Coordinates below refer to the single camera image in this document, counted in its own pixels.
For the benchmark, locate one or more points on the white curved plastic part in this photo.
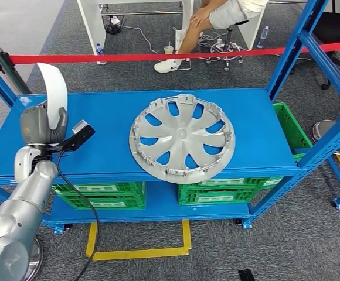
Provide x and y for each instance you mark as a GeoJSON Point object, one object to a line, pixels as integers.
{"type": "Point", "coordinates": [55, 89]}

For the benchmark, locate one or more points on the black stool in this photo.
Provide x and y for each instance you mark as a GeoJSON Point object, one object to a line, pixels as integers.
{"type": "Point", "coordinates": [228, 35]}

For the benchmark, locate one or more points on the drink cup with straw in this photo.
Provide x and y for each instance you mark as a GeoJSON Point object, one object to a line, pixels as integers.
{"type": "Point", "coordinates": [168, 49]}

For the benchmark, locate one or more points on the black office chair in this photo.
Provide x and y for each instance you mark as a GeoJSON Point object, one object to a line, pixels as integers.
{"type": "Point", "coordinates": [334, 27]}

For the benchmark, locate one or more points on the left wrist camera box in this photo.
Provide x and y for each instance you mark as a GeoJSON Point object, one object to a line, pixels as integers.
{"type": "Point", "coordinates": [79, 134]}

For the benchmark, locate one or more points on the clear water bottle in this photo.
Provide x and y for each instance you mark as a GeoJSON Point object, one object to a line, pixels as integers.
{"type": "Point", "coordinates": [263, 37]}
{"type": "Point", "coordinates": [100, 52]}

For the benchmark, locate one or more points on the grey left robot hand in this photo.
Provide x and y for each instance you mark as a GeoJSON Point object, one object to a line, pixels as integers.
{"type": "Point", "coordinates": [35, 126]}

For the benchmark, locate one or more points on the white power strip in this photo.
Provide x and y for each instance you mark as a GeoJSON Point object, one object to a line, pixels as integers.
{"type": "Point", "coordinates": [221, 47]}

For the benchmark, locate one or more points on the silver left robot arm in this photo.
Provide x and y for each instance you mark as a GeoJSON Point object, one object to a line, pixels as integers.
{"type": "Point", "coordinates": [20, 209]}

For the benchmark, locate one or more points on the person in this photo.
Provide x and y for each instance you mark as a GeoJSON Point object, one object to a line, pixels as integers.
{"type": "Point", "coordinates": [225, 13]}

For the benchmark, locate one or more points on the silver wheel hubcap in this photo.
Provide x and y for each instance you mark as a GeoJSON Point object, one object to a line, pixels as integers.
{"type": "Point", "coordinates": [183, 135]}

